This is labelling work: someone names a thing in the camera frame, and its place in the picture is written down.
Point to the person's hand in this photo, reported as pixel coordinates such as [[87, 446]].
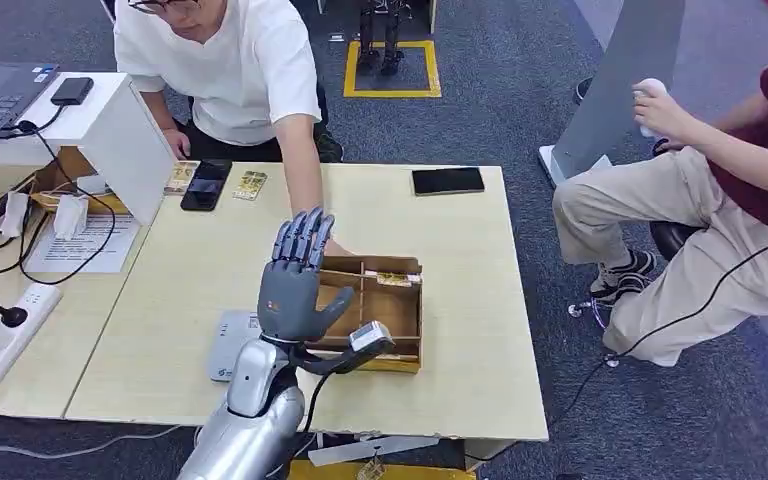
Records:
[[662, 112]]

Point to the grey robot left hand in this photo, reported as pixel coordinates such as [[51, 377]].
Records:
[[291, 301]]

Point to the person's left hand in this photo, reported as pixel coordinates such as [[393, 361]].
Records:
[[339, 250]]

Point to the person's right hand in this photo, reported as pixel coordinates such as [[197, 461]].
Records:
[[177, 144]]

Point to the grey card reader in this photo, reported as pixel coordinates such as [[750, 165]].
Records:
[[228, 348]]

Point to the wooden divided box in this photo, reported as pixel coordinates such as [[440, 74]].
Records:
[[390, 311]]

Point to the yellow green printed card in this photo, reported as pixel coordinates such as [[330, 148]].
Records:
[[180, 177], [250, 185]]

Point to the black smartphone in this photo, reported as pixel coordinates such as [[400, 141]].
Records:
[[206, 185], [447, 181]]

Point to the grey standing panel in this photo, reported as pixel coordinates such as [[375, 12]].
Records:
[[616, 73]]

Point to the white desk riser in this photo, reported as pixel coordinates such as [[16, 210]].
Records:
[[116, 132]]

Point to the person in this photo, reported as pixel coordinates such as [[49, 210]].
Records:
[[238, 66], [702, 265]]

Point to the brown cardboard box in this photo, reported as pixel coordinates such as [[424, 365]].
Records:
[[69, 166]]

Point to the black power bank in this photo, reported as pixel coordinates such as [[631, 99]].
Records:
[[72, 91]]

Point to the black stool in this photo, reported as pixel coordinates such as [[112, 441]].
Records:
[[670, 238]]

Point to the white paper tag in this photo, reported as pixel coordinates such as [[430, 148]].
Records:
[[70, 217], [13, 215]]

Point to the printed paper sheet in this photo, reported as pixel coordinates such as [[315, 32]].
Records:
[[86, 248]]

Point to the black eyeglasses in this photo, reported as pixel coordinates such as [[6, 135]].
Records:
[[159, 4]]

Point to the black and white shoe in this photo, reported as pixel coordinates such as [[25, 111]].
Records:
[[622, 275]]

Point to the grey metal bar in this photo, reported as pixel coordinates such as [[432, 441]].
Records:
[[371, 450]]

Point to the yellow box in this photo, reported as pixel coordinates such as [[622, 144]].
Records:
[[331, 472]]

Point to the white power strip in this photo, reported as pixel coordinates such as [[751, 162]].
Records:
[[36, 305]]

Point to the black robot legs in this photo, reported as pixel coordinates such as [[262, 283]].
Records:
[[392, 36]]

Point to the black plug with knob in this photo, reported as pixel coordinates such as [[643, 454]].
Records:
[[13, 316]]

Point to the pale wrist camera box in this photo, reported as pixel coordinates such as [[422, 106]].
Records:
[[371, 336]]

